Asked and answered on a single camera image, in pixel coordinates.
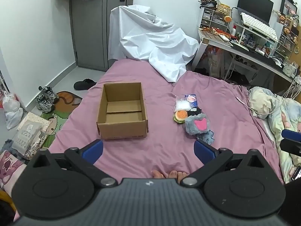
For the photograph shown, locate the clear bag of white beads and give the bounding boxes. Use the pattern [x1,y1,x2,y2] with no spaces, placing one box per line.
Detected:
[175,96,191,111]

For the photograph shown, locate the black stitched fabric pouch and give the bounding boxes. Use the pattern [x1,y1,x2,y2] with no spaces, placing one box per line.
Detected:
[187,107,201,117]

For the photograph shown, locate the blue tissue pack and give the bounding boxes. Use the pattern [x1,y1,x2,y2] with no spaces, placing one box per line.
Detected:
[185,94,198,108]

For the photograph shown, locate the pink cartoon pillow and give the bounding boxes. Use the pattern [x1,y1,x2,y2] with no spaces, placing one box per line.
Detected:
[0,150,26,196]

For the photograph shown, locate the grey fluffy plush toy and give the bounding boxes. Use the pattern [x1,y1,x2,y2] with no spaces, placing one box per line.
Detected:
[185,113,215,145]

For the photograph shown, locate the white keyboard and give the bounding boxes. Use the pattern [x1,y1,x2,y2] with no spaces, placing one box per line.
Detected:
[240,12,278,41]

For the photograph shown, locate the grey sneakers pair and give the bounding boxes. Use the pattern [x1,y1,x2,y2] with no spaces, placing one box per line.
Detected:
[36,86,59,113]

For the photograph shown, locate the white shelf riser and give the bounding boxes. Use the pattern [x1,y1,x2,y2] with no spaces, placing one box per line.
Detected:
[233,22,279,58]

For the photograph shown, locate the woven basket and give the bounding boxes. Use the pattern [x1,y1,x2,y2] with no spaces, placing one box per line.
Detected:
[216,3,231,16]

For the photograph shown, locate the black laptop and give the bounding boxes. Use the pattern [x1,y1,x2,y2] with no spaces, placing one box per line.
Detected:
[237,0,274,25]

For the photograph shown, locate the white draped cover sheet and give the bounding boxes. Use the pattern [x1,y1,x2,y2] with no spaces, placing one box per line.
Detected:
[108,5,199,83]

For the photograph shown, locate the plush hamburger toy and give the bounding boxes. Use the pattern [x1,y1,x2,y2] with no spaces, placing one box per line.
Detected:
[173,110,188,124]

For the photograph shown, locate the grey door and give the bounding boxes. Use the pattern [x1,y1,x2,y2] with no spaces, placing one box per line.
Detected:
[69,0,133,71]

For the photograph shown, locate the framed picture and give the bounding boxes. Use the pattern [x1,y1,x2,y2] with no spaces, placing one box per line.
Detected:
[280,0,297,16]

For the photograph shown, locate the white charging cable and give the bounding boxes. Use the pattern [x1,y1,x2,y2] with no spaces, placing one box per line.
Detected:
[235,96,283,119]

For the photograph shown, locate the pastel patterned blanket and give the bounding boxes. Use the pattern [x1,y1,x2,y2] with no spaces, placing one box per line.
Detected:
[249,86,300,183]

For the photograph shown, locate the pink bed sheet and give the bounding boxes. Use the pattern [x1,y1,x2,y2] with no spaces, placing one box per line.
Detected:
[14,58,285,221]

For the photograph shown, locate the cartoon floor mat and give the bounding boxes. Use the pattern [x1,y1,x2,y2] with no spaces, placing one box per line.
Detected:
[41,91,82,148]

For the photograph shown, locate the orange round desk lamp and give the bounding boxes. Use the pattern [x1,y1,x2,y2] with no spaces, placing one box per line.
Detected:
[223,15,232,24]

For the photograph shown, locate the white and black desk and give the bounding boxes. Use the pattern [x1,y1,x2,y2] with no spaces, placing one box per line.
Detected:
[191,28,293,83]

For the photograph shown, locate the black slipper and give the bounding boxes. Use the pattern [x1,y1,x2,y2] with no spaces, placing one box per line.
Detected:
[74,79,96,91]

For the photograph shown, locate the person's bare feet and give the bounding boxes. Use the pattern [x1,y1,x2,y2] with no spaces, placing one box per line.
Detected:
[151,170,188,184]

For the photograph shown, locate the white bottle red cap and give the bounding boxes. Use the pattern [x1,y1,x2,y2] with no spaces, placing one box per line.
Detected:
[231,25,236,36]

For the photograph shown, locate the paper bag under desk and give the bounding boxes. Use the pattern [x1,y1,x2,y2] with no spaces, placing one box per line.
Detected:
[207,46,225,79]

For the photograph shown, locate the brown cardboard box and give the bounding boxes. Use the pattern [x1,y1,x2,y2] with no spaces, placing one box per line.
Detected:
[97,82,148,140]

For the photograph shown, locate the white plastic bag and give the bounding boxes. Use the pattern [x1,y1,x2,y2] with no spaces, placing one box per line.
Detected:
[2,91,24,130]

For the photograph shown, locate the white drawer organizer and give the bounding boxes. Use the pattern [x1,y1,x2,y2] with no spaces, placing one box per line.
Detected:
[199,7,229,31]

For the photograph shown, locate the packaged items on floor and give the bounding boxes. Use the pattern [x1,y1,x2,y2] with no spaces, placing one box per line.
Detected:
[12,112,52,160]

